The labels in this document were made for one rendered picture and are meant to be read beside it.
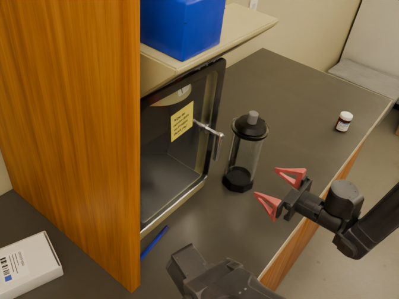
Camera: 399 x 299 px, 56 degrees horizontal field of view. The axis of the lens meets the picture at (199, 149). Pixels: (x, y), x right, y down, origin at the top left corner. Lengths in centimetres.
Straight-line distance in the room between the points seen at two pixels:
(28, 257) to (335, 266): 174
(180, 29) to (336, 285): 190
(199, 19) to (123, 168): 27
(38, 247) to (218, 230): 47
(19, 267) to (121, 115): 53
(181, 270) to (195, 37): 34
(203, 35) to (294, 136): 92
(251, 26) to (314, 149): 77
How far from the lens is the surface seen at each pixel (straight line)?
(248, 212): 113
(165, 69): 58
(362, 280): 235
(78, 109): 66
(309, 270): 226
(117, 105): 56
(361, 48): 381
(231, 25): 74
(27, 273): 97
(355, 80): 348
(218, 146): 96
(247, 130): 103
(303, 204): 90
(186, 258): 56
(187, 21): 56
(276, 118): 153
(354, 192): 85
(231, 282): 44
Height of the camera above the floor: 178
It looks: 40 degrees down
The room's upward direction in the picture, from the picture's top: 8 degrees clockwise
